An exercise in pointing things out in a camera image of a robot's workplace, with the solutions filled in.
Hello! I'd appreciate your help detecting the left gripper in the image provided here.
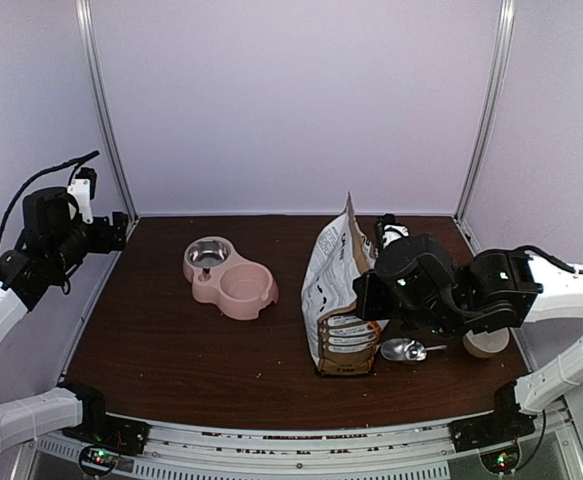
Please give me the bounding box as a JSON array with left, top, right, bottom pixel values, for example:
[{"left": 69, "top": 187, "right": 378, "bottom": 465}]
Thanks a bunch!
[{"left": 49, "top": 210, "right": 127, "bottom": 275}]

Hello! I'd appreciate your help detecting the pet food bag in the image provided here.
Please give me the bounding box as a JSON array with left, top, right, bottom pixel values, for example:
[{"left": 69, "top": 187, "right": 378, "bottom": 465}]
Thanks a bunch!
[{"left": 301, "top": 199, "right": 387, "bottom": 377}]

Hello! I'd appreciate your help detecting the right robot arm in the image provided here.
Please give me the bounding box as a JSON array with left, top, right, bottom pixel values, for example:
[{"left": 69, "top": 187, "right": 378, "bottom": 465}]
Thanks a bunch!
[{"left": 352, "top": 234, "right": 583, "bottom": 442}]

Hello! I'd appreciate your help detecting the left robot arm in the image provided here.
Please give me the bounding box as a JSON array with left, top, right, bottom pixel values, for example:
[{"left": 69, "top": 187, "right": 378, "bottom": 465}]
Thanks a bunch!
[{"left": 0, "top": 180, "right": 129, "bottom": 454}]

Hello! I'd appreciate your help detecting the pink double pet feeder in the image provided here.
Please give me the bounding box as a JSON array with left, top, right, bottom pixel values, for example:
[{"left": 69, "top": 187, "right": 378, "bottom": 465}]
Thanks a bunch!
[{"left": 183, "top": 236, "right": 279, "bottom": 321}]

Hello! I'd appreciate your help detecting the metal scoop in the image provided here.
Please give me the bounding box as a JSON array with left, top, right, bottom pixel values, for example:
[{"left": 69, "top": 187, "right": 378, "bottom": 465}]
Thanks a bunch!
[{"left": 380, "top": 338, "right": 447, "bottom": 363}]

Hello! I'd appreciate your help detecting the steel bowl insert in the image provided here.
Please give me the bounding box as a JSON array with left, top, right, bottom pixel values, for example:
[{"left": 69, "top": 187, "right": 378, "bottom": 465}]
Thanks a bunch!
[{"left": 186, "top": 239, "right": 231, "bottom": 268}]

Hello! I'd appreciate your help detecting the beige ceramic bowl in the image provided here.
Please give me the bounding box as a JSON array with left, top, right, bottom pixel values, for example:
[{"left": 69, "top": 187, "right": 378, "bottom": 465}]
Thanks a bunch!
[{"left": 463, "top": 329, "right": 510, "bottom": 359}]

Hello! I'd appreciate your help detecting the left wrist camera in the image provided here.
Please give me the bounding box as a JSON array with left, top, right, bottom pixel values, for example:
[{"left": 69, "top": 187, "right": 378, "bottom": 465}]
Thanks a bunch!
[{"left": 72, "top": 167, "right": 97, "bottom": 200}]

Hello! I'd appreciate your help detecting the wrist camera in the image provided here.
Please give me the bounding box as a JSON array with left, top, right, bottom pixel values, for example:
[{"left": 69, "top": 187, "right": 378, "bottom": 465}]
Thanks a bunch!
[
  {"left": 72, "top": 167, "right": 97, "bottom": 200},
  {"left": 374, "top": 213, "right": 409, "bottom": 250}
]

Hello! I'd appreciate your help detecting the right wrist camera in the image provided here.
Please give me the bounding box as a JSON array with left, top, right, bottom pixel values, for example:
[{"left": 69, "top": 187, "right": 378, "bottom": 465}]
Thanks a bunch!
[{"left": 374, "top": 213, "right": 409, "bottom": 250}]

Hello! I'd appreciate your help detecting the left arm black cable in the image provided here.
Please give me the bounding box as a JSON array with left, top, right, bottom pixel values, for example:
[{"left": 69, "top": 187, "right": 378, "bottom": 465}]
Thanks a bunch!
[{"left": 0, "top": 150, "right": 100, "bottom": 311}]

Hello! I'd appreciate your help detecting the left aluminium frame post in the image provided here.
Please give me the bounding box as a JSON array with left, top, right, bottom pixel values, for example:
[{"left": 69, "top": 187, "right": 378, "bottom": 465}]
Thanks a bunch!
[{"left": 75, "top": 0, "right": 139, "bottom": 223}]

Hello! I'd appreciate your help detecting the aluminium frame post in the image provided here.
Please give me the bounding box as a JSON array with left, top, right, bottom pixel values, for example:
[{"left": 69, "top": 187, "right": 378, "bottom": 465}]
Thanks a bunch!
[
  {"left": 75, "top": 0, "right": 139, "bottom": 223},
  {"left": 455, "top": 0, "right": 517, "bottom": 224}
]

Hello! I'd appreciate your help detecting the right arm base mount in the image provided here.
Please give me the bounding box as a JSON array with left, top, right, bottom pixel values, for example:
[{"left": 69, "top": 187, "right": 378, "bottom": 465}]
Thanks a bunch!
[{"left": 448, "top": 381, "right": 537, "bottom": 477}]

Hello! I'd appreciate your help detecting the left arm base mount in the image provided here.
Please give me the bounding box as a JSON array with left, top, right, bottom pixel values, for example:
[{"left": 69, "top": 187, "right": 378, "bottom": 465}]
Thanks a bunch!
[{"left": 59, "top": 382, "right": 150, "bottom": 479}]

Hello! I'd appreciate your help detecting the right aluminium frame post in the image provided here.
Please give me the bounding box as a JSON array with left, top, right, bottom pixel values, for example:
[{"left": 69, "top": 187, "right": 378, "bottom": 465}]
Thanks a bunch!
[{"left": 455, "top": 0, "right": 517, "bottom": 224}]

